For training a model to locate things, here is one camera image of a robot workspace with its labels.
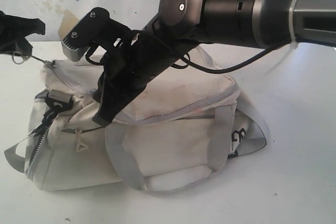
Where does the white canvas duffel bag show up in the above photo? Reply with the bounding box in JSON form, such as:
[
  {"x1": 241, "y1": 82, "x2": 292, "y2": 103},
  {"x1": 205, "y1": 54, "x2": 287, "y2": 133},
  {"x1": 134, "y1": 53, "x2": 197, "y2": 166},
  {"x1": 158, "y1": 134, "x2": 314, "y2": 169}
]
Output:
[{"x1": 4, "y1": 59, "x2": 270, "y2": 193}]

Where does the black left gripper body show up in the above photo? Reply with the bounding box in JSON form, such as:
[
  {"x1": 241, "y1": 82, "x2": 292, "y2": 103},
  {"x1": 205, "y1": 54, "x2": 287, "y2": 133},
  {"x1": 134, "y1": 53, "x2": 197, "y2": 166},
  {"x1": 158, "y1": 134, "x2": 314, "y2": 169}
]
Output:
[{"x1": 1, "y1": 11, "x2": 45, "y2": 55}]

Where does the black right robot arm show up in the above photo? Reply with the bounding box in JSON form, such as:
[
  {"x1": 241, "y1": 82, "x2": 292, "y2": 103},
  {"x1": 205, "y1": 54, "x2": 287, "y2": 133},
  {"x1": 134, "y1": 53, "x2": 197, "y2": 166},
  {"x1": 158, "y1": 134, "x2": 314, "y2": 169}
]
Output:
[{"x1": 93, "y1": 0, "x2": 335, "y2": 127}]

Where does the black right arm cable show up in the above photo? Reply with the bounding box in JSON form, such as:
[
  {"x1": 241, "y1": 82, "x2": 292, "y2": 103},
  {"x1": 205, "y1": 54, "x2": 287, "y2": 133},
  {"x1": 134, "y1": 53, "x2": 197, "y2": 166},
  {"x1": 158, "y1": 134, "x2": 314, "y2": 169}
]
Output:
[{"x1": 85, "y1": 31, "x2": 292, "y2": 74}]

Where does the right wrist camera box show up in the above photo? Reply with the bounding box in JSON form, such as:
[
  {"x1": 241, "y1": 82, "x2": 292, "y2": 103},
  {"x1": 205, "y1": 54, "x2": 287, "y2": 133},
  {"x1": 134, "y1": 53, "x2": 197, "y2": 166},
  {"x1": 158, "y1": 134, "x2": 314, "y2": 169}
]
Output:
[{"x1": 61, "y1": 7, "x2": 131, "y2": 62}]

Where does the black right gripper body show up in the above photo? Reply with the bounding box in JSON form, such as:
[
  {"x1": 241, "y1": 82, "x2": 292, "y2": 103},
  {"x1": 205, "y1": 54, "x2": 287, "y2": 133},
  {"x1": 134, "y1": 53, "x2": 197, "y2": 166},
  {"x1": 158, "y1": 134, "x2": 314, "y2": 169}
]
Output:
[{"x1": 97, "y1": 30, "x2": 168, "y2": 103}]

